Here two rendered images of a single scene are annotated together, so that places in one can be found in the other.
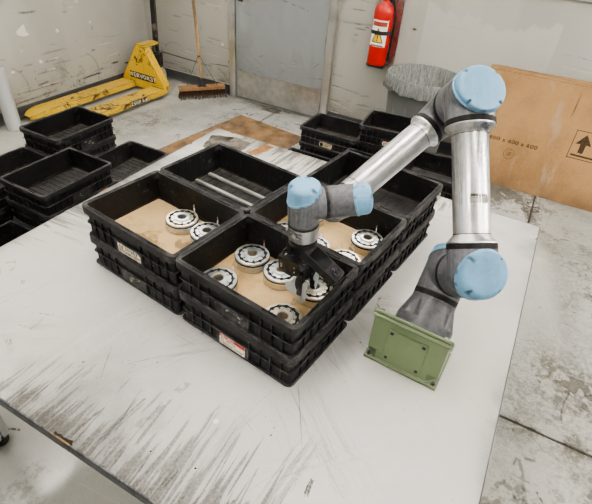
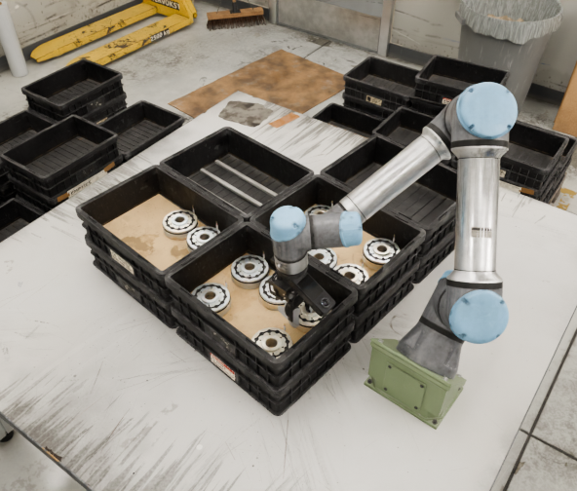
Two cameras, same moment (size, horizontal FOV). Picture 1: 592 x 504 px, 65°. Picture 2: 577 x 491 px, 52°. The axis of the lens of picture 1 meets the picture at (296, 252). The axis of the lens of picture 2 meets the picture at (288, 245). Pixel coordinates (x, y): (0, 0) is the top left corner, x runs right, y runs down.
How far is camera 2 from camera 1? 0.34 m
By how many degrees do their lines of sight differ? 9
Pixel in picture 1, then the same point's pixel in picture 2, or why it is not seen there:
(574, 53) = not seen: outside the picture
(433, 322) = (432, 359)
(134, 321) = (127, 333)
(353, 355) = (353, 383)
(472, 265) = (466, 308)
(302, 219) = (286, 251)
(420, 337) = (417, 374)
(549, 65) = not seen: outside the picture
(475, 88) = (480, 111)
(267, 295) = (261, 316)
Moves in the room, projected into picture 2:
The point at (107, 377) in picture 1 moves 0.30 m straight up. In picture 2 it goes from (96, 394) to (67, 317)
